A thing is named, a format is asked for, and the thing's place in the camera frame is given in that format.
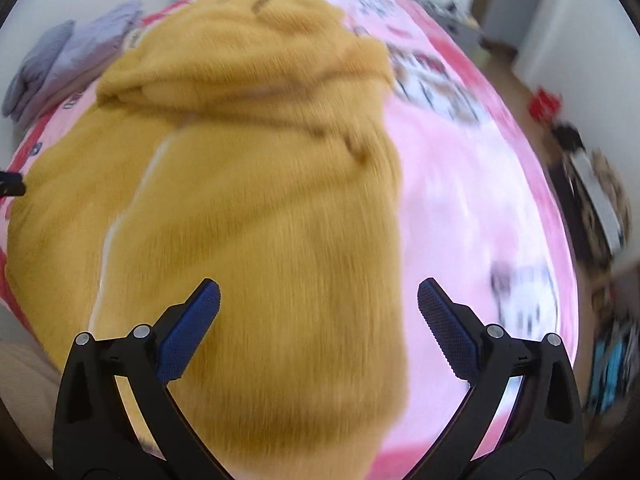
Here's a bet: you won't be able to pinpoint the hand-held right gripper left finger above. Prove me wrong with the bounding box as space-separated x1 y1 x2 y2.
52 278 236 480

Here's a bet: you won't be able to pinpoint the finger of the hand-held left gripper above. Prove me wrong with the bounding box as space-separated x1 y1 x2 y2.
0 172 27 197

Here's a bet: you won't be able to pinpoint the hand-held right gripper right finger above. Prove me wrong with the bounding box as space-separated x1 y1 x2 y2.
405 277 583 480

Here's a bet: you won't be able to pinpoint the yellow fleece hooded jacket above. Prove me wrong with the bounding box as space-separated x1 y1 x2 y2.
7 0 408 480

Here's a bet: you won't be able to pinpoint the brown crumpled clothes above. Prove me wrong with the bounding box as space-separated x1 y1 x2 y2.
590 152 632 241

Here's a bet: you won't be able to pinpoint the lavender knit blanket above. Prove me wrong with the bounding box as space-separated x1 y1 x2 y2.
2 20 76 118

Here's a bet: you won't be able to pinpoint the pink printed blanket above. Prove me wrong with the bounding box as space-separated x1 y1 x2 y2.
0 0 581 461

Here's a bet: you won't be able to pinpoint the blue bag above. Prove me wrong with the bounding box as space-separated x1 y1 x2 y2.
590 335 632 411

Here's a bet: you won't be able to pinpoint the lavender quilted jacket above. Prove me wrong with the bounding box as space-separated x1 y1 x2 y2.
50 2 143 80

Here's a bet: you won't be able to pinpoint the black bag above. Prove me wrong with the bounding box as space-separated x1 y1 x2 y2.
552 125 586 153

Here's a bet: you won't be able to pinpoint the red shopping bag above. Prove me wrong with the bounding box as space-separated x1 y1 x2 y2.
529 89 561 122

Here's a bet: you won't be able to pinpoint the white nightstand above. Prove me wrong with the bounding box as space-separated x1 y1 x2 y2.
420 0 482 28

